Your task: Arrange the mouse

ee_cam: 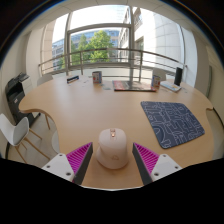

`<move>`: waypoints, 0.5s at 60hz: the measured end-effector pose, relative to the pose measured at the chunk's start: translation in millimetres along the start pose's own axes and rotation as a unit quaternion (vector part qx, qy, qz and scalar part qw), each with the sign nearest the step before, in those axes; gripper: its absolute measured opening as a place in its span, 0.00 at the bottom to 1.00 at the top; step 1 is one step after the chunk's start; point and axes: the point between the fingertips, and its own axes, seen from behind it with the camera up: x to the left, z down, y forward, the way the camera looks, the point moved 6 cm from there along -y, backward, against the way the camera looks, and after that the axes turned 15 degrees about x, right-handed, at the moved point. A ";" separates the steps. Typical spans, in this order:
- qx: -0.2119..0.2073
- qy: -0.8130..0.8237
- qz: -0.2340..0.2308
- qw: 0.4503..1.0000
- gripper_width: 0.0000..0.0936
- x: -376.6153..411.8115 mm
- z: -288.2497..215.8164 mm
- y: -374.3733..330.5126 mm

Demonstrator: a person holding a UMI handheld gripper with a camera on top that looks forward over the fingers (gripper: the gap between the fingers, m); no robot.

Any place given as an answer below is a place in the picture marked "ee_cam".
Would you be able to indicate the white chair with wooden legs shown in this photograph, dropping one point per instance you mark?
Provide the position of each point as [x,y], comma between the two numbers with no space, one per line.
[15,131]

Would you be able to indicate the black upright speaker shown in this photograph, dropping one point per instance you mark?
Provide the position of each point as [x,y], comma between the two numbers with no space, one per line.
[178,76]

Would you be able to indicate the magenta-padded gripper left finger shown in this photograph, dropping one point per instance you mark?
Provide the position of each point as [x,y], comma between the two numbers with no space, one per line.
[79,158]

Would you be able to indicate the black printer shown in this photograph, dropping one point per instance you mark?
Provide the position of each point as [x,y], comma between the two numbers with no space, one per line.
[16,96]

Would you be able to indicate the white round table base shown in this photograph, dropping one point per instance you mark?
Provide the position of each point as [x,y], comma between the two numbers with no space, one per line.
[56,142]

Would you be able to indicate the small dark blue box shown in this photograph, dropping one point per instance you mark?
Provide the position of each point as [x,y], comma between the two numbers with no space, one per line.
[73,79]

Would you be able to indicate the red and blue magazine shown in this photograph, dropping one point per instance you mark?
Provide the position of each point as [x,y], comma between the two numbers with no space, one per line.
[133,86]

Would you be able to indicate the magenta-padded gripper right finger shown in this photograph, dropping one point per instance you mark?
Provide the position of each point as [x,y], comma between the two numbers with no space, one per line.
[147,159]

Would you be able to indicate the white open book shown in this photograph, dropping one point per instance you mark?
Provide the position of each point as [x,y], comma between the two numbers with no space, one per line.
[170,86]

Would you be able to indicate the white computer mouse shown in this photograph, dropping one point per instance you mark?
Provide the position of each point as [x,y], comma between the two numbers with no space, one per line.
[112,150]

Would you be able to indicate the dark blue patterned mouse pad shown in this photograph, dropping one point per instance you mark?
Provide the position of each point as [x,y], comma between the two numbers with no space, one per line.
[173,123]

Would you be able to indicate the metal balcony railing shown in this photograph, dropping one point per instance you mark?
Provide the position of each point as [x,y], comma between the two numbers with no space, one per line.
[110,49]

